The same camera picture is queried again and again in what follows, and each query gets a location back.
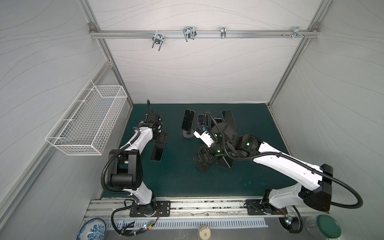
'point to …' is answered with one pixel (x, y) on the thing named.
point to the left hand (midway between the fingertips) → (160, 135)
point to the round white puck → (204, 233)
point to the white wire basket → (84, 128)
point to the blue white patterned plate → (94, 229)
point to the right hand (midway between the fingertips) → (197, 149)
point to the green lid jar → (323, 226)
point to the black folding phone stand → (200, 166)
